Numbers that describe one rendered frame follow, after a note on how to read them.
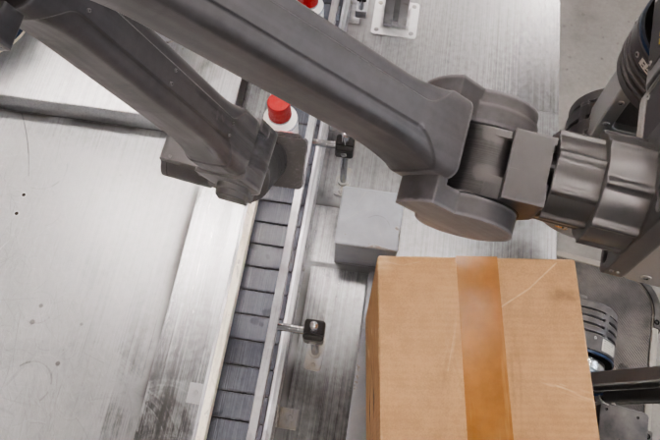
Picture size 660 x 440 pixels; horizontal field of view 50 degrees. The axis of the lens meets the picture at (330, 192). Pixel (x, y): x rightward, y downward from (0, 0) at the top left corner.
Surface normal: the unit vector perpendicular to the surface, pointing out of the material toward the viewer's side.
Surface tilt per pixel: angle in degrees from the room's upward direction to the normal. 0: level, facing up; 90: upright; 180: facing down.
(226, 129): 75
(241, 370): 0
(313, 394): 0
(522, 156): 12
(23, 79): 0
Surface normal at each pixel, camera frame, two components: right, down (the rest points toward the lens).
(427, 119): 0.62, 0.00
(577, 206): -0.23, 0.51
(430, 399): 0.01, -0.44
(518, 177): -0.05, -0.24
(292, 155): -0.11, 0.25
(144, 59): 0.91, 0.18
